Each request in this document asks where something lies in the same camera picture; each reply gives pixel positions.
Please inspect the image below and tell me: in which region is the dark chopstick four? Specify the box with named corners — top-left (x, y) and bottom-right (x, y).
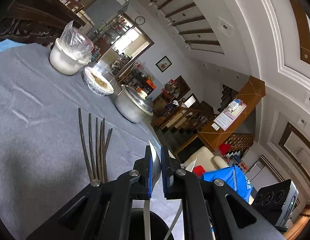
top-left (99, 118), bottom-right (105, 183)

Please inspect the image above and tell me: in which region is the dark chopstick five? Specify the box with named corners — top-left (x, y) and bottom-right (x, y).
top-left (101, 118), bottom-right (105, 154)

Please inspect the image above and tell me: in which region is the wall calendar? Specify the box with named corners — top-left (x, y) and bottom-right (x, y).
top-left (211, 99), bottom-right (246, 131)

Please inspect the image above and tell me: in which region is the round wall clock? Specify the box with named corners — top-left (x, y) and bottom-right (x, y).
top-left (134, 16), bottom-right (146, 25)

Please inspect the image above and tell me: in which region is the framed wall picture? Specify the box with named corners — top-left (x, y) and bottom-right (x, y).
top-left (156, 56), bottom-right (172, 73)

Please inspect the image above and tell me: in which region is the dark wooden side table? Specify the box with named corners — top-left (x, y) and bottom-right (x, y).
top-left (0, 0), bottom-right (86, 45)

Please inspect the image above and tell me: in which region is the grey refrigerator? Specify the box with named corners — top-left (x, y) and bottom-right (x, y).
top-left (84, 0), bottom-right (128, 31)

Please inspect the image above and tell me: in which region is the white bowl with plastic bag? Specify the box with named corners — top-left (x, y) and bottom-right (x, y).
top-left (49, 21), bottom-right (94, 76)

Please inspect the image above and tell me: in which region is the food bowl with cling film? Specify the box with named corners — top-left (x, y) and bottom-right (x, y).
top-left (83, 67), bottom-right (114, 96)

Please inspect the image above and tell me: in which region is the dark chopstick one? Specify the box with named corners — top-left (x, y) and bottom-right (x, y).
top-left (78, 107), bottom-right (94, 181)

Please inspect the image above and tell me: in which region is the dark chopstick three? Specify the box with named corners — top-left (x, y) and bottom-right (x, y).
top-left (95, 117), bottom-right (102, 180)

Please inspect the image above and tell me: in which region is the dark chopstick two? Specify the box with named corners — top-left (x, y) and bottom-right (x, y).
top-left (89, 113), bottom-right (98, 179)

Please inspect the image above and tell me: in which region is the beige sofa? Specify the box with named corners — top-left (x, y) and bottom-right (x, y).
top-left (184, 146), bottom-right (229, 172)

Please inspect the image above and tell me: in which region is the black electronic device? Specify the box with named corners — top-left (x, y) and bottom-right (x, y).
top-left (252, 179), bottom-right (299, 227)

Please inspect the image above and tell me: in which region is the aluminium pot with lid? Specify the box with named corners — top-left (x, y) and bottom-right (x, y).
top-left (115, 85), bottom-right (153, 124)

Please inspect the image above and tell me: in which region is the dark chopstick six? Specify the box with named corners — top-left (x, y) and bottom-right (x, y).
top-left (104, 128), bottom-right (113, 183)

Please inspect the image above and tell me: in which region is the blue jacket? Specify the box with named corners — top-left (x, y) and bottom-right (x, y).
top-left (201, 166), bottom-right (254, 204)

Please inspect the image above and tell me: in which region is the grey tablecloth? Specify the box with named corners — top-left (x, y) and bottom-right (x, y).
top-left (0, 44), bottom-right (160, 239)

